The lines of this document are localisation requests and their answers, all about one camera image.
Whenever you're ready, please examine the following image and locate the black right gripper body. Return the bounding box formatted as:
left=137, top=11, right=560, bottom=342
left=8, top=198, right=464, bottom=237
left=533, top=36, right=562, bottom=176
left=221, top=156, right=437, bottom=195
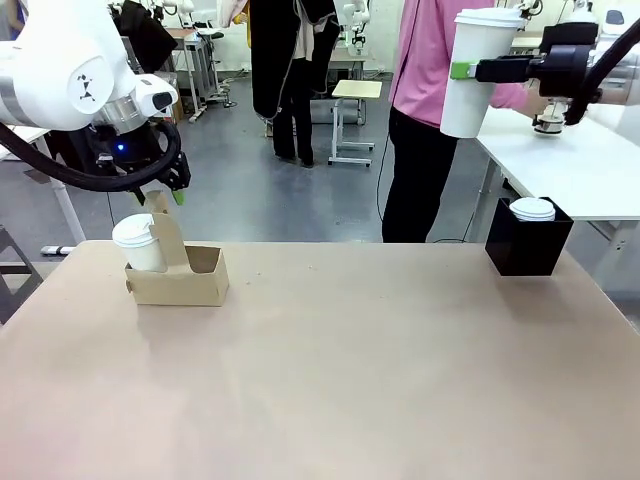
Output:
left=529, top=44, right=600, bottom=99

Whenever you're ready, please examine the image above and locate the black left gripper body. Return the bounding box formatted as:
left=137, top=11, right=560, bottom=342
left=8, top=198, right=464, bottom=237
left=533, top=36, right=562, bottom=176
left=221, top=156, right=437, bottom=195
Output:
left=95, top=121, right=193, bottom=194

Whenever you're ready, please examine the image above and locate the tall white lidded paper cup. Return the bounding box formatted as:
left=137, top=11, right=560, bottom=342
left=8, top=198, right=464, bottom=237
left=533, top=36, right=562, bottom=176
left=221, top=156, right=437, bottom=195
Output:
left=439, top=8, right=524, bottom=139

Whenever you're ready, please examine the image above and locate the small white lidded paper cup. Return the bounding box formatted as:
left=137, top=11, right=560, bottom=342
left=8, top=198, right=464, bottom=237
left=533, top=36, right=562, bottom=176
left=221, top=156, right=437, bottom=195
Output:
left=509, top=197, right=558, bottom=224
left=111, top=213, right=169, bottom=274

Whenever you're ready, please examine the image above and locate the brown cardboard cup carrier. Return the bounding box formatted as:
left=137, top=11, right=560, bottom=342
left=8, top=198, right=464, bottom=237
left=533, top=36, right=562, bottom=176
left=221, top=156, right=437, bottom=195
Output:
left=124, top=191, right=231, bottom=308

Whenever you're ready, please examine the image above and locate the person's pink-sleeved right forearm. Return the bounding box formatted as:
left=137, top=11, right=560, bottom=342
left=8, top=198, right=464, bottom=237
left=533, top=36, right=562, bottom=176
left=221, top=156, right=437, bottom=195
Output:
left=488, top=83, right=534, bottom=119

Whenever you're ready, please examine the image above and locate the person's right hand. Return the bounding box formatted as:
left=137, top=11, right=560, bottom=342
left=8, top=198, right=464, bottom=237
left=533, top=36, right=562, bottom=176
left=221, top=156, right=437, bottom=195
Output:
left=524, top=92, right=552, bottom=119

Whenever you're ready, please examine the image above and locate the person in pink shirt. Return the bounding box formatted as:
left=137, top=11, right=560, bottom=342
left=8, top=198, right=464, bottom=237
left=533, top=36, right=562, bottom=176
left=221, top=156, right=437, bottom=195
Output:
left=381, top=0, right=501, bottom=244

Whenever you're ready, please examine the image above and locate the white work table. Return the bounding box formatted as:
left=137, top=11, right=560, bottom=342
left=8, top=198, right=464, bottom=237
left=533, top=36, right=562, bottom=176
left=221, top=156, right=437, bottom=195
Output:
left=471, top=106, right=640, bottom=222

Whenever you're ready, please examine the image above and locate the background desk with chair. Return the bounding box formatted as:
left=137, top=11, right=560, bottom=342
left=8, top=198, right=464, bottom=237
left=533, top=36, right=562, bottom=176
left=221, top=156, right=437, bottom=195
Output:
left=163, top=27, right=232, bottom=124

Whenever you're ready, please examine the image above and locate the black hanging jacket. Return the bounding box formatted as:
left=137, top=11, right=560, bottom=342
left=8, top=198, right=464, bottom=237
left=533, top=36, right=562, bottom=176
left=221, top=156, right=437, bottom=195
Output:
left=116, top=0, right=179, bottom=76

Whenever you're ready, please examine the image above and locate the beige-topped rolling side table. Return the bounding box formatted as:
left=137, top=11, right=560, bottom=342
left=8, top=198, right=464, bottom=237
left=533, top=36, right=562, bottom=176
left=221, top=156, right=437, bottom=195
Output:
left=327, top=79, right=384, bottom=168

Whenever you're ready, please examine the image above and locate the person in black coat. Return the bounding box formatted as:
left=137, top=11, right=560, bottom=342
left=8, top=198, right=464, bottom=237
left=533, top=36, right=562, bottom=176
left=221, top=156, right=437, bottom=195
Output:
left=248, top=0, right=342, bottom=169

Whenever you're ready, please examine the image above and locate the black square box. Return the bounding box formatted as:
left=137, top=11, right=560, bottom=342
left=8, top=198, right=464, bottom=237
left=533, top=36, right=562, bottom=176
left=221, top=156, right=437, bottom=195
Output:
left=484, top=196, right=575, bottom=278

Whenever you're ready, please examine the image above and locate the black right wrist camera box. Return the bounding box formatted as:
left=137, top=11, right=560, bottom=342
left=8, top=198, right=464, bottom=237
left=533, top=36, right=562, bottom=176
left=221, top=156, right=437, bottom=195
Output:
left=541, top=21, right=600, bottom=48

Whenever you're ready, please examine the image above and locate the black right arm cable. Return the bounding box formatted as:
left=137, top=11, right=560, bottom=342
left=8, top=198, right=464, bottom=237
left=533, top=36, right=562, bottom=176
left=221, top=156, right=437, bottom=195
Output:
left=564, top=17, right=640, bottom=127

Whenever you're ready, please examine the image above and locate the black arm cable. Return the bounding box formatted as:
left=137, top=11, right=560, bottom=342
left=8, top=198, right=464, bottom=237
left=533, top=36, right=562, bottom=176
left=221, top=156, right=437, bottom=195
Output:
left=564, top=17, right=640, bottom=127
left=0, top=119, right=184, bottom=194

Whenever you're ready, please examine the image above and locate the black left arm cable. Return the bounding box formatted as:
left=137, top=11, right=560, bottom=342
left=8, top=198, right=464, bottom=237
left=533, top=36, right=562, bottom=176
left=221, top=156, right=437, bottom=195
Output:
left=0, top=119, right=184, bottom=194

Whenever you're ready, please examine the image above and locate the black metal frame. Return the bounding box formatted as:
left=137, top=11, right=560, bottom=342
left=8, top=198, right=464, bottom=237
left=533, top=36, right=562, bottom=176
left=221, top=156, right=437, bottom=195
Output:
left=0, top=224, right=45, bottom=326

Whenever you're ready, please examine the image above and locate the black floor cable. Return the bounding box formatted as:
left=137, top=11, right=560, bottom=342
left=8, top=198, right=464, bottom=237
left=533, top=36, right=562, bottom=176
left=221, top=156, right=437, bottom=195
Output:
left=375, top=133, right=397, bottom=224

